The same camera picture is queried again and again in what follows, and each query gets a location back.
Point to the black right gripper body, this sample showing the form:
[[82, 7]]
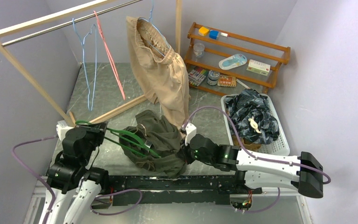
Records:
[[189, 155]]

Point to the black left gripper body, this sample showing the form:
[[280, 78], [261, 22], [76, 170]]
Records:
[[95, 136]]

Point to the green hanger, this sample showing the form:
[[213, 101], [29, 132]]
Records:
[[131, 138]]

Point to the olive green shorts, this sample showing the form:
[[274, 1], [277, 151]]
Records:
[[162, 137]]

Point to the dark leaf-print shorts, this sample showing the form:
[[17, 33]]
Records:
[[250, 113]]

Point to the beige shorts with white stripe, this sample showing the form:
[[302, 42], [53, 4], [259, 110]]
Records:
[[163, 80]]

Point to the pink wire hanger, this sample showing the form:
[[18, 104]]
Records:
[[110, 58]]

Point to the light blue wire hanger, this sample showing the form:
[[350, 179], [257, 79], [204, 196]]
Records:
[[90, 78]]

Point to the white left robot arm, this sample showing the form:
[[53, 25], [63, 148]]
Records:
[[71, 186]]

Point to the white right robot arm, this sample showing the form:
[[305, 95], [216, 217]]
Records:
[[303, 173]]

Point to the marker pen set pack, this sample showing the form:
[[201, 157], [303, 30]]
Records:
[[197, 75]]

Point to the orange snack packet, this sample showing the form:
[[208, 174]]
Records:
[[227, 81]]

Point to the white pen with red tip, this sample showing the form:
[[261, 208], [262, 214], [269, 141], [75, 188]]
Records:
[[242, 84]]

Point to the white plastic basket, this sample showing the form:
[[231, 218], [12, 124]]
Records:
[[277, 147]]

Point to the orange wooden shelf rack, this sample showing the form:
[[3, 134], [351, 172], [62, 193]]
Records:
[[229, 44]]

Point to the clear plastic cup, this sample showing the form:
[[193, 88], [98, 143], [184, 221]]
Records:
[[198, 49]]

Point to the white green box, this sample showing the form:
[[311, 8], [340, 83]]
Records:
[[258, 67]]

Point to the blue block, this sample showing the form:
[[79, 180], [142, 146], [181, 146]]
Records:
[[214, 34]]

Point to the yellow block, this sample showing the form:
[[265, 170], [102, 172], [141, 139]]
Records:
[[203, 31]]

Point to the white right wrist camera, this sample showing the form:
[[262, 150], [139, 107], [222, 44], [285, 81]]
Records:
[[190, 130]]

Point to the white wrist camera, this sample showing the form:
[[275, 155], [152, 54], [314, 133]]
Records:
[[61, 128], [190, 130]]

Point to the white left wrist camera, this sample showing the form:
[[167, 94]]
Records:
[[61, 128]]

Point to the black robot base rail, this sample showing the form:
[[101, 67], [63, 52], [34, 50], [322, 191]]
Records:
[[218, 189]]

